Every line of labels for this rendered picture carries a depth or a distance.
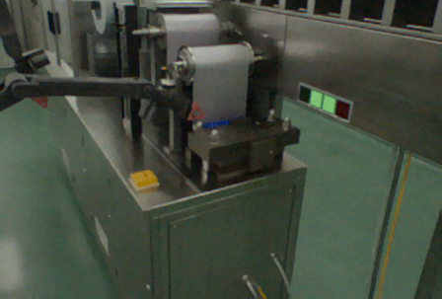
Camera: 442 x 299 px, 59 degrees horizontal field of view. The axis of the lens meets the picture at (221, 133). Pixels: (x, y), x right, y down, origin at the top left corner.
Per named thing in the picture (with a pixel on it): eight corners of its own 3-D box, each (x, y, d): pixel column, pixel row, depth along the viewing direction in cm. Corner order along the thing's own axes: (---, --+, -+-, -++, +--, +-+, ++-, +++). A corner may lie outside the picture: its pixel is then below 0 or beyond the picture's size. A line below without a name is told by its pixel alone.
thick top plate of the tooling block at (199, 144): (187, 146, 145) (187, 131, 142) (273, 129, 164) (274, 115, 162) (208, 164, 132) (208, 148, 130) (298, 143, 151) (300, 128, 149)
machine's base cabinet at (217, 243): (52, 152, 352) (38, 57, 319) (122, 140, 383) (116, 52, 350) (158, 401, 154) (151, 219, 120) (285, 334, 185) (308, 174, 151)
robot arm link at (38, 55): (4, 45, 151) (7, 48, 144) (33, 35, 155) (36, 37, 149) (21, 73, 157) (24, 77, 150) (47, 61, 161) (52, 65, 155)
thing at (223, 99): (192, 128, 148) (192, 81, 141) (244, 118, 159) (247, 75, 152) (193, 128, 148) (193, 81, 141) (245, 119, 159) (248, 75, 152)
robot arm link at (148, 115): (147, 85, 127) (137, 78, 133) (131, 115, 127) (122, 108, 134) (176, 99, 134) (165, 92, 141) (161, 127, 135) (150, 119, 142)
